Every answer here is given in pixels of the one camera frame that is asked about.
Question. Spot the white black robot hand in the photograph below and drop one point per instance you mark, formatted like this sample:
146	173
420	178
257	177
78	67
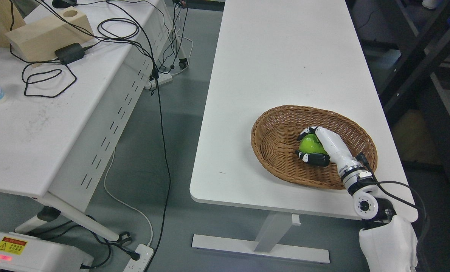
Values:
337	151

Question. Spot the green apple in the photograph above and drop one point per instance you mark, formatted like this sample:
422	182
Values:
311	144

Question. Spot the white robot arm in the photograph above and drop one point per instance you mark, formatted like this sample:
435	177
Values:
387	240

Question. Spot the cardboard box under shelf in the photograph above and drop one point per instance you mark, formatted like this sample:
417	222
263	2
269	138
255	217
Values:
412	139

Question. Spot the black metal shelf left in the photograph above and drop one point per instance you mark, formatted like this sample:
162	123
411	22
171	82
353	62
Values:
421	75

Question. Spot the brown wicker basket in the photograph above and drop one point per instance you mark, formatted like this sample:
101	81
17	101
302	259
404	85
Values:
273	140

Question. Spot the white power strip under table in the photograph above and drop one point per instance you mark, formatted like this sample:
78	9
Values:
163	79

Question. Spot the white power strip on floor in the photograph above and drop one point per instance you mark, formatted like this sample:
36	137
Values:
145	253

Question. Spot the black power adapter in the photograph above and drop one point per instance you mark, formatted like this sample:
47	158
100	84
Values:
70	53

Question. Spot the white folding table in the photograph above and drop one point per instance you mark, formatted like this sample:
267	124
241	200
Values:
54	150

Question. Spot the wooden block with hole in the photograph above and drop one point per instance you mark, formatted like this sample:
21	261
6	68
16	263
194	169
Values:
39	40

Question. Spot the white box device with warning label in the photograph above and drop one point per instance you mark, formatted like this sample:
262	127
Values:
23	253

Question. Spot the white desk with pedestal leg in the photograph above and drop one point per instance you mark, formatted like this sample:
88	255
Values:
271	53

